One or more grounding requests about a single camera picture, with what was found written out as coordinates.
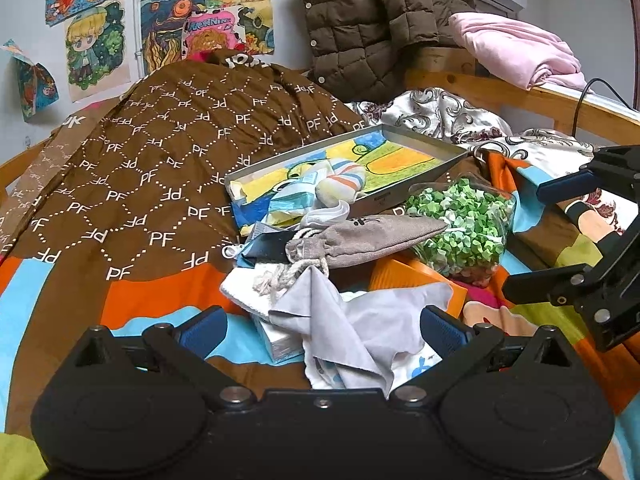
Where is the grey metal tray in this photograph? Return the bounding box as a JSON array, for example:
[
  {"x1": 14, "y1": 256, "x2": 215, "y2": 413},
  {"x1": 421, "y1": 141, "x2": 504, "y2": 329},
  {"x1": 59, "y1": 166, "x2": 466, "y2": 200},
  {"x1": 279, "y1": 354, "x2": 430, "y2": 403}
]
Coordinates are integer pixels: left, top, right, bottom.
[{"x1": 223, "y1": 122, "x2": 471, "y2": 216}]

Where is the folded fish wall drawing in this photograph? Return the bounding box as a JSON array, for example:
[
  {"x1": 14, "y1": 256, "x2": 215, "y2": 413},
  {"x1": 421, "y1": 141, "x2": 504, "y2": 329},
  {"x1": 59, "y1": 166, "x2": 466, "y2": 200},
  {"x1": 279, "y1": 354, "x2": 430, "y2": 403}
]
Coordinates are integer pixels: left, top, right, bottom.
[{"x1": 0, "y1": 40, "x2": 58, "y2": 121}]

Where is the grey cloth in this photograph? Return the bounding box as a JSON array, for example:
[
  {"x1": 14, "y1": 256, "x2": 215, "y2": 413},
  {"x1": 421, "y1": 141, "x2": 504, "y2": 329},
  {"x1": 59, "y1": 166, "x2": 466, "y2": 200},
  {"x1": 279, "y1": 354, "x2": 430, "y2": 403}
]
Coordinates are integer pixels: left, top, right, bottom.
[{"x1": 268, "y1": 265, "x2": 453, "y2": 396}]

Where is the white cloth with blue print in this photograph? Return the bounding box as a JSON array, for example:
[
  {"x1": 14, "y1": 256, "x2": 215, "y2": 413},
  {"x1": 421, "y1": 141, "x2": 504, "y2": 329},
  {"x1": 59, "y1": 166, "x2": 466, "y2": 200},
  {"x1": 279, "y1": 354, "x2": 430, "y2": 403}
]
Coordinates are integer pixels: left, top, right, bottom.
[{"x1": 305, "y1": 290, "x2": 443, "y2": 391}]

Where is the pink cartoon wall drawing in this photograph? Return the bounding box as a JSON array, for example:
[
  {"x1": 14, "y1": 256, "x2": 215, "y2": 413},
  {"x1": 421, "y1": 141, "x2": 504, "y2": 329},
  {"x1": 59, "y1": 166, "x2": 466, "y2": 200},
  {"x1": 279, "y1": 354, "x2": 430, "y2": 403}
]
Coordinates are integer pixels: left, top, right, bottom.
[{"x1": 182, "y1": 7, "x2": 246, "y2": 63}]

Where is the white knit towel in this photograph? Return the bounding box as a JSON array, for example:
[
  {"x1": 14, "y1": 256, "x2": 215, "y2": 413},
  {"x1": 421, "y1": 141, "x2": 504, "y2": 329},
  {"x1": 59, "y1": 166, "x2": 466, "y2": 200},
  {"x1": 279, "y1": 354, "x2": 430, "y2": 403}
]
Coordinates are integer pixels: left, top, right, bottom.
[{"x1": 220, "y1": 267, "x2": 281, "y2": 316}]

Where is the black cable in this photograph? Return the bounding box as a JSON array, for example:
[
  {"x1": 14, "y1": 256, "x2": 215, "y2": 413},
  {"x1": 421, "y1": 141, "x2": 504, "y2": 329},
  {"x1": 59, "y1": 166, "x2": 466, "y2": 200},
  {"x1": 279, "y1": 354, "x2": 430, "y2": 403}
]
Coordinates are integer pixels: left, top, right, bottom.
[{"x1": 572, "y1": 77, "x2": 640, "y2": 136}]

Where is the teal striped sock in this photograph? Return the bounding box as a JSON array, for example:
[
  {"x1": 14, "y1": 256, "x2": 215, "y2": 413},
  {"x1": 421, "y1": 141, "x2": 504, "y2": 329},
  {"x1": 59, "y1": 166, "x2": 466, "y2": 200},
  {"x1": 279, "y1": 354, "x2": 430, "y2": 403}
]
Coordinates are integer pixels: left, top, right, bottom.
[{"x1": 267, "y1": 162, "x2": 326, "y2": 226}]

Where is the glass jar of green stars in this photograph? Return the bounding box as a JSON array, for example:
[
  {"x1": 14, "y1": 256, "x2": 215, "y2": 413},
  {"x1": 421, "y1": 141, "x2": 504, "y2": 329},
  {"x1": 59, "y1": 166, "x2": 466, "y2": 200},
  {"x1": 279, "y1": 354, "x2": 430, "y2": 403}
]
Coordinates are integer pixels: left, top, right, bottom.
[{"x1": 402, "y1": 175, "x2": 518, "y2": 288}]

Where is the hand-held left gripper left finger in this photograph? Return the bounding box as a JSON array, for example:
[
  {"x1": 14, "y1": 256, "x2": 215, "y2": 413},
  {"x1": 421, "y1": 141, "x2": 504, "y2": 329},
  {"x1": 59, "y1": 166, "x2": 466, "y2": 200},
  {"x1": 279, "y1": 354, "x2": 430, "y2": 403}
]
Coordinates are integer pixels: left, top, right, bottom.
[{"x1": 75, "y1": 306, "x2": 251, "y2": 408}]

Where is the colourful printed duvet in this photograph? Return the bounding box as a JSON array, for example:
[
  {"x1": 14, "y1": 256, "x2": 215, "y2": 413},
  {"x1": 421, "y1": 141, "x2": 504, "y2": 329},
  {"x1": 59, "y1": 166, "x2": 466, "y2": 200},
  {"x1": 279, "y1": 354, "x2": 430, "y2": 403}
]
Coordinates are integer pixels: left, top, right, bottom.
[{"x1": 0, "y1": 50, "x2": 640, "y2": 480}]

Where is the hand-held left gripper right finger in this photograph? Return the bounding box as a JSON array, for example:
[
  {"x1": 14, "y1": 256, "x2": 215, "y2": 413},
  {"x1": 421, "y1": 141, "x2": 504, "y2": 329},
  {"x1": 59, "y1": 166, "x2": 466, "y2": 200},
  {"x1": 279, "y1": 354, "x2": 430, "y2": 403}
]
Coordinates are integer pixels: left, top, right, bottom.
[{"x1": 392, "y1": 306, "x2": 571, "y2": 408}]

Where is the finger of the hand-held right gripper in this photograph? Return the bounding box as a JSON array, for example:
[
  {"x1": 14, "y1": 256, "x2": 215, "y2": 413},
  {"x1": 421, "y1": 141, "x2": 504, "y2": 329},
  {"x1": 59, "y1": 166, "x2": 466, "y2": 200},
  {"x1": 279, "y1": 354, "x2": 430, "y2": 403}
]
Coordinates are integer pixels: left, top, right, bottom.
[
  {"x1": 536, "y1": 145, "x2": 640, "y2": 206},
  {"x1": 502, "y1": 255, "x2": 618, "y2": 307}
]

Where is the grey drawstring pouch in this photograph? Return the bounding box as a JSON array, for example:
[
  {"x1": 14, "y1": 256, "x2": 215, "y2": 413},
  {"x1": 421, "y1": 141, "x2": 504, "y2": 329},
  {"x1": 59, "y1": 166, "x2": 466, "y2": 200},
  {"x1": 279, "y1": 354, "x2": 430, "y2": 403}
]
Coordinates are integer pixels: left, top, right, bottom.
[{"x1": 252, "y1": 215, "x2": 448, "y2": 306}]

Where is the swirly blue orange wall drawing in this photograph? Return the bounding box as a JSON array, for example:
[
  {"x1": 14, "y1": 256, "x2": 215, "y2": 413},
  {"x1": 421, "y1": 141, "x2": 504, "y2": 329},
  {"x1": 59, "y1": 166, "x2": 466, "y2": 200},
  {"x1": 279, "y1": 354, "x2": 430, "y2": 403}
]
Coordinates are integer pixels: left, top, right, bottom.
[{"x1": 140, "y1": 0, "x2": 208, "y2": 73}]

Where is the cream striped sock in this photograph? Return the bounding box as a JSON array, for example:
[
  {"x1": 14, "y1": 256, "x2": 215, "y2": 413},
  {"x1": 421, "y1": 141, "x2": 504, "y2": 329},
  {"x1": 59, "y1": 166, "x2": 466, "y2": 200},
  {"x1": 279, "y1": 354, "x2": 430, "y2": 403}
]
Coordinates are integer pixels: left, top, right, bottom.
[{"x1": 315, "y1": 158, "x2": 368, "y2": 208}]

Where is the pink folded blanket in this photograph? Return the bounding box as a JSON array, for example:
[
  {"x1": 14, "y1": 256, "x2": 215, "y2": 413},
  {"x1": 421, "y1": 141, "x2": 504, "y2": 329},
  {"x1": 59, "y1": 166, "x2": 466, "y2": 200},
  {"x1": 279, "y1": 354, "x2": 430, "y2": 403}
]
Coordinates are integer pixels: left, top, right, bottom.
[{"x1": 447, "y1": 11, "x2": 593, "y2": 93}]

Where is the white sock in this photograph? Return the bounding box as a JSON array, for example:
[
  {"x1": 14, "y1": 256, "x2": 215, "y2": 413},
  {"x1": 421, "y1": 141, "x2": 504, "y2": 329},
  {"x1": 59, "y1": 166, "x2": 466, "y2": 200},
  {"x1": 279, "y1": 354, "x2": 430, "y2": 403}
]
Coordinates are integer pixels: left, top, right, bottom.
[{"x1": 300, "y1": 200, "x2": 352, "y2": 227}]

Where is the wooden bed frame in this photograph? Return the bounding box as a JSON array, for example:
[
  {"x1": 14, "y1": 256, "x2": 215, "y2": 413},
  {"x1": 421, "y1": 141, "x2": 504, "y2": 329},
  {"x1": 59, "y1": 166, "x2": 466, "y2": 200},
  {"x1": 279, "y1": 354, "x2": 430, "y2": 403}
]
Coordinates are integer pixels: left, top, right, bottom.
[{"x1": 0, "y1": 47, "x2": 640, "y2": 201}]

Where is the brown puffer jacket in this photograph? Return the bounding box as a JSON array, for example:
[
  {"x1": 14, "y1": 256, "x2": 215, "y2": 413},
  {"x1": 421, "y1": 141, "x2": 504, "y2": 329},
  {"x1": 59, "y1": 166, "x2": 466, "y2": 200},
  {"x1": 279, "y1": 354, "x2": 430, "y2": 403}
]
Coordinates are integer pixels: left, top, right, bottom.
[{"x1": 292, "y1": 0, "x2": 476, "y2": 103}]

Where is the blond cartoon child wall drawing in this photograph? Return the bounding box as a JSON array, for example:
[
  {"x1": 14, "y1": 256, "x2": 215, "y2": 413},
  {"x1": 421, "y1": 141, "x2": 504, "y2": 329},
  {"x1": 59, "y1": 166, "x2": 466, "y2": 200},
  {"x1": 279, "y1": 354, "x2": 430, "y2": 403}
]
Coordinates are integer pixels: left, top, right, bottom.
[{"x1": 63, "y1": 0, "x2": 132, "y2": 103}]

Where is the dark navy printed cloth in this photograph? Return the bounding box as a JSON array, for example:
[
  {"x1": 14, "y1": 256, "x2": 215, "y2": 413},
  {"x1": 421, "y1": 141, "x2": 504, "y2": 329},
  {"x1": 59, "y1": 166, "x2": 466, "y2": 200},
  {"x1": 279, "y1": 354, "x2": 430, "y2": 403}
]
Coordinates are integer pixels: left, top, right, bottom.
[{"x1": 245, "y1": 230, "x2": 301, "y2": 267}]

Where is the white floral satin cloth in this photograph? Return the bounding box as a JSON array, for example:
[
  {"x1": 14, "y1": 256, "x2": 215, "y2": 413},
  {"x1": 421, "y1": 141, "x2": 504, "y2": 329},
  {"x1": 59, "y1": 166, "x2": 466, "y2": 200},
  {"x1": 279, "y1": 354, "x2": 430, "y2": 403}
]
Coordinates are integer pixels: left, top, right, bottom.
[{"x1": 345, "y1": 87, "x2": 640, "y2": 241}]

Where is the white tissue packet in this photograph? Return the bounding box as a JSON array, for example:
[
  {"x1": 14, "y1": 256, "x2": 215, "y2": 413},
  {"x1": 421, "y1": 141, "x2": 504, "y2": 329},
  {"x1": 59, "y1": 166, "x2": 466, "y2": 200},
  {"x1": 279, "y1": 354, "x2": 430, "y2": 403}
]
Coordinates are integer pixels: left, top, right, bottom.
[{"x1": 252, "y1": 312, "x2": 308, "y2": 365}]

